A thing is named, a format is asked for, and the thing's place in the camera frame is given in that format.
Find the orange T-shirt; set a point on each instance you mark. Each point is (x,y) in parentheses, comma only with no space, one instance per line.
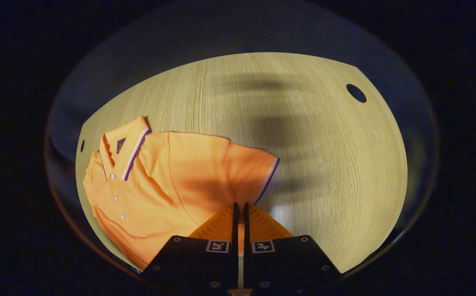
(160,185)

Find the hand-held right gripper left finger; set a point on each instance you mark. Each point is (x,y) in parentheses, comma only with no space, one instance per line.
(235,230)

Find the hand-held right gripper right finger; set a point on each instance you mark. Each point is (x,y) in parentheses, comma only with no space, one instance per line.
(246,230)

